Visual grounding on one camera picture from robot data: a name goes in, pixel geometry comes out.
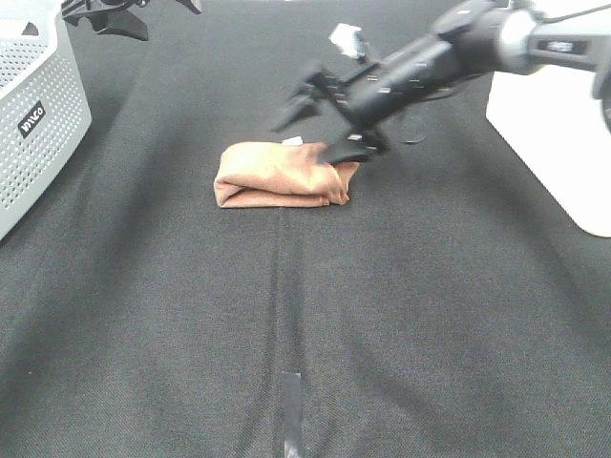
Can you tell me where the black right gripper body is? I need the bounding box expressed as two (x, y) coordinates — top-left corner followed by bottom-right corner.
(300, 59), (396, 154)

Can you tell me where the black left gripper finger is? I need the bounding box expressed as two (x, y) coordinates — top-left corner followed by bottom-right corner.
(93, 11), (149, 40)
(61, 0), (95, 26)

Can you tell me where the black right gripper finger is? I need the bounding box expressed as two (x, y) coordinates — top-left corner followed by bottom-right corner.
(317, 141), (369, 165)
(270, 85), (320, 133)

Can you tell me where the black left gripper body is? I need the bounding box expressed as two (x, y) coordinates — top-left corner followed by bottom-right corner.
(85, 0), (202, 14)

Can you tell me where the brown microfiber towel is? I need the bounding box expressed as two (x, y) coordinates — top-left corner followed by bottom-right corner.
(213, 141), (359, 208)

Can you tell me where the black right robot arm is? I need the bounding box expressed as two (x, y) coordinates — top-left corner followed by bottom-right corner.
(271, 1), (610, 164)

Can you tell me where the grey perforated plastic basket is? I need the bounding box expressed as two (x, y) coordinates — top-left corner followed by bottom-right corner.
(1, 1), (92, 235)

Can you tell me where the black table cloth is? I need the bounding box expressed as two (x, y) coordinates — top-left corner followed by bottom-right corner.
(1, 1), (610, 457)

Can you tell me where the pale green storage box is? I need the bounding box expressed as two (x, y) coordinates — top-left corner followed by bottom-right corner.
(486, 66), (610, 238)

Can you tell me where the grey tape strip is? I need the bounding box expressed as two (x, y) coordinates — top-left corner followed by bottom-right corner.
(282, 371), (305, 458)

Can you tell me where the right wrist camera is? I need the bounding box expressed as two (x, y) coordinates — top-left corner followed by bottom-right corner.
(328, 23), (368, 62)

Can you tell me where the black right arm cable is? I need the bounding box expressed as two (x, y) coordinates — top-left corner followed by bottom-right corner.
(393, 80), (474, 145)

